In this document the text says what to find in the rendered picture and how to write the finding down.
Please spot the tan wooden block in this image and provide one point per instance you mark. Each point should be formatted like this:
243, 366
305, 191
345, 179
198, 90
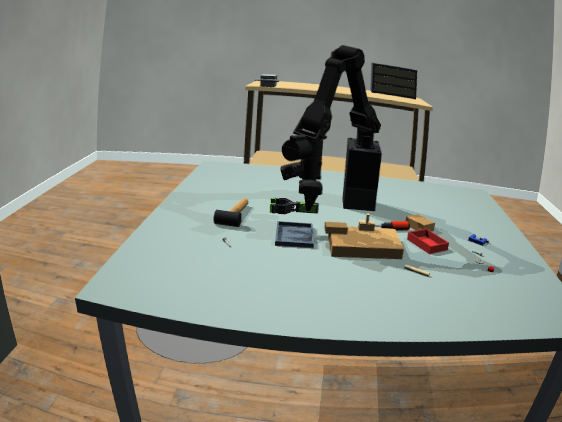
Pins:
418, 222

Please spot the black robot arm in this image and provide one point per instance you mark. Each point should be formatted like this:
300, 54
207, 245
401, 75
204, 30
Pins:
317, 116

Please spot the red shallow tray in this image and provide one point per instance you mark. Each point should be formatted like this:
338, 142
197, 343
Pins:
417, 237

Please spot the black mallet with wooden handle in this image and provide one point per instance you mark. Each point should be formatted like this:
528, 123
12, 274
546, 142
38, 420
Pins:
232, 217

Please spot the tan wooden rod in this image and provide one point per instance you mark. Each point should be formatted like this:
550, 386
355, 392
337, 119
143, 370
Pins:
417, 270

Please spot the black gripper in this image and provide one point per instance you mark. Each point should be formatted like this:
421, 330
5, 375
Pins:
307, 186

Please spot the blue c-shaped clamp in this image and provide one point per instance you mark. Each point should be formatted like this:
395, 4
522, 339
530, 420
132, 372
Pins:
473, 239

